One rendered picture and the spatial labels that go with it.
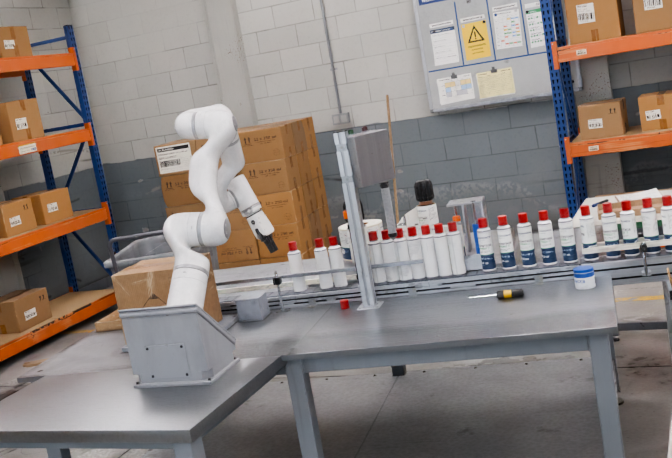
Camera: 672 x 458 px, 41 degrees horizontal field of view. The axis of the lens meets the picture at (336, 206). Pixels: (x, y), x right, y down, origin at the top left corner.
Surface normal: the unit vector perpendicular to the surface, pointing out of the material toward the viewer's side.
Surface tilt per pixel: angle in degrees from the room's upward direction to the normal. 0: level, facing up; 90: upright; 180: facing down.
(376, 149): 90
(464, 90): 89
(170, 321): 90
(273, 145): 90
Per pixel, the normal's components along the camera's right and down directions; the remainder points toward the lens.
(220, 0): -0.37, 0.20
